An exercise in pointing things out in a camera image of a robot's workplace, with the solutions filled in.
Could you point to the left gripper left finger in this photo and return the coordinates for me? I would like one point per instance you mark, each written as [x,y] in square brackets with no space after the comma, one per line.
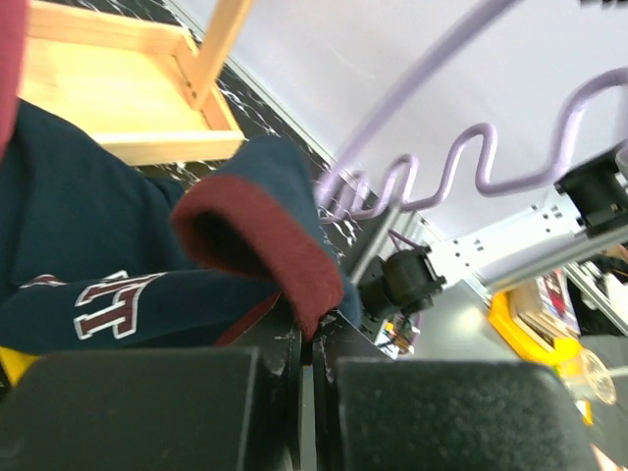
[211,408]

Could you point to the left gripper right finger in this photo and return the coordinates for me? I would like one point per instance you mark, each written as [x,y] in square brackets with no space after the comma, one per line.
[375,413]

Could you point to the navy tank top maroon trim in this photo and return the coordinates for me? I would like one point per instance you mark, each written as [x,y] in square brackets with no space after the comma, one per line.
[95,254]

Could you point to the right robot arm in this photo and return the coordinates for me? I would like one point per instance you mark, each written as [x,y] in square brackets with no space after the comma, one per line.
[584,213]

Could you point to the yellow plastic tray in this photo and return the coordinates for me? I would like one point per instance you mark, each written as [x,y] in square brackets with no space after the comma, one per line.
[15,363]

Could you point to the wooden clothes rack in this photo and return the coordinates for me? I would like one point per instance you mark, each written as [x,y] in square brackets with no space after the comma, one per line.
[144,91]

